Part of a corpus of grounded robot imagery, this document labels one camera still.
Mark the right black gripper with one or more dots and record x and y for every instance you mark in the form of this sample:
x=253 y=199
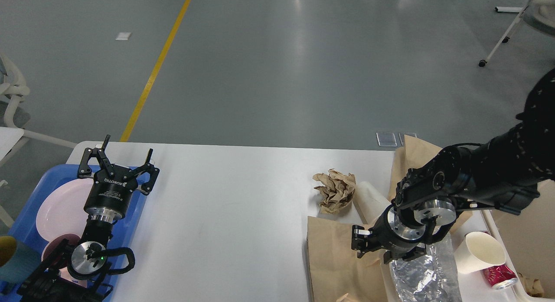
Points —
x=389 y=233

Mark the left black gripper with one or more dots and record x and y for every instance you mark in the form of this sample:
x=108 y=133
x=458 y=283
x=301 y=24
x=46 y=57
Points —
x=110 y=195

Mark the brown paper bag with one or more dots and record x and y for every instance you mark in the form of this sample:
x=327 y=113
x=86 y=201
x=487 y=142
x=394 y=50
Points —
x=335 y=270
x=414 y=154

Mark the pink plate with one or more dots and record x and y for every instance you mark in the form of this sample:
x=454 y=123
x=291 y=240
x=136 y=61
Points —
x=62 y=212

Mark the teal green mug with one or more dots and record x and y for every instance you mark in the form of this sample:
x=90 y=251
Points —
x=17 y=262

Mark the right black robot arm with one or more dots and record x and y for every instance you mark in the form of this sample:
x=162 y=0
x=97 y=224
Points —
x=501 y=174

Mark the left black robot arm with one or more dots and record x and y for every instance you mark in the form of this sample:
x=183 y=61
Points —
x=81 y=272

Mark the white paper cup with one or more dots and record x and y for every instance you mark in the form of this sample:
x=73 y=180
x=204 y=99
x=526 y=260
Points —
x=369 y=202
x=478 y=251

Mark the crumpled aluminium foil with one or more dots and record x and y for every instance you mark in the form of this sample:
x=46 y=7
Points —
x=431 y=278

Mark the crumpled brown paper ball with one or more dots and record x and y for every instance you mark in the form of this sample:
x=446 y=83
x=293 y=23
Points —
x=337 y=190

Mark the clear floor plate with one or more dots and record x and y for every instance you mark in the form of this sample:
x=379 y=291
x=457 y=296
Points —
x=393 y=139

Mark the white side table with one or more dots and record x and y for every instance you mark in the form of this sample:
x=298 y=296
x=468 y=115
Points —
x=9 y=137

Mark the red soda can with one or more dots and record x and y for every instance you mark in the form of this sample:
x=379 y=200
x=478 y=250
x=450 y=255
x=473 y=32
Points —
x=500 y=277

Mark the beige plastic bin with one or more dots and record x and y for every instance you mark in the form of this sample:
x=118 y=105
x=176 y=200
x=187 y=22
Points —
x=529 y=241

